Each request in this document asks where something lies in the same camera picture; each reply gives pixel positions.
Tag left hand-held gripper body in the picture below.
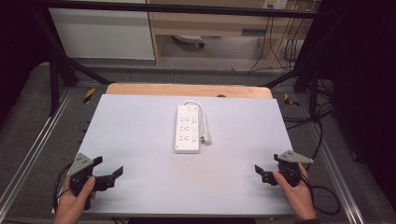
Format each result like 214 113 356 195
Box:
66 152 107 211

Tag dark curtain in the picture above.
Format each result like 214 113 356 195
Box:
316 0 396 202
0 0 52 124

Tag white cabinet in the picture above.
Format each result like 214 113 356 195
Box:
48 7 156 61

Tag person's left hand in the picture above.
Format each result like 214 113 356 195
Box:
52 175 97 224

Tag person's right hand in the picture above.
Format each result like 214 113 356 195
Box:
272 162 318 222

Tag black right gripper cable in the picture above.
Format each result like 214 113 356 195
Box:
298 169 342 217

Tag hanging black and yellow cables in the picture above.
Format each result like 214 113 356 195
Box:
247 16 308 74

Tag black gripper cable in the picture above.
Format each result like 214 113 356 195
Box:
51 162 73 213
298 169 342 217

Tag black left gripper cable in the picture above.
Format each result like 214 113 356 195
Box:
51 162 73 213

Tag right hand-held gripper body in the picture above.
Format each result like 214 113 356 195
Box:
273 149 315 189

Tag light wooden desk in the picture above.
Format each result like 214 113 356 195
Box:
146 0 321 68

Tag black metal stand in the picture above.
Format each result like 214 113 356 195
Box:
33 8 117 117
263 60 322 123

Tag black metal frame bar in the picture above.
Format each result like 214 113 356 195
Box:
36 0 322 20

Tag white power cord with plug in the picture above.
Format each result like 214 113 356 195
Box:
182 100 213 146

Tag person's dark clothing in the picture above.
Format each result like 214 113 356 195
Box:
126 217 258 224

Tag grey power strip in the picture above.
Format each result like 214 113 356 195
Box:
171 34 206 49

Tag wooden table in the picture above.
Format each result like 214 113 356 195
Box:
105 82 274 100

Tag aluminium rail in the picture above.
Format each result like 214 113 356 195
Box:
307 123 366 224
0 88 75 213

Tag white wall socket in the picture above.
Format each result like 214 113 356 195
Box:
262 0 290 10

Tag white power strip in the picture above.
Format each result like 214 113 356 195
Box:
174 105 201 154

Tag black floor cables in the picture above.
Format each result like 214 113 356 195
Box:
281 78 336 171

